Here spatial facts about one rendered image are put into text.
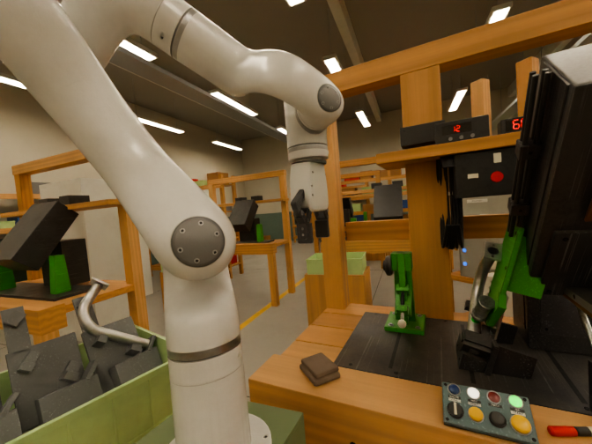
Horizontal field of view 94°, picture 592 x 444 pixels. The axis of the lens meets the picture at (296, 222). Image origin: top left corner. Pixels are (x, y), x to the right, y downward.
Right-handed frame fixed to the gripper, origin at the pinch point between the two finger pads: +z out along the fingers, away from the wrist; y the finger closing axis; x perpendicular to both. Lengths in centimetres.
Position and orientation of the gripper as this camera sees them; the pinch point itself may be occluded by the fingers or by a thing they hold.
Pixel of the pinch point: (314, 235)
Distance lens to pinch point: 59.3
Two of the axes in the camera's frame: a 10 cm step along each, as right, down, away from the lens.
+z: 0.8, 10.0, 0.5
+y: -4.5, 0.8, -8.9
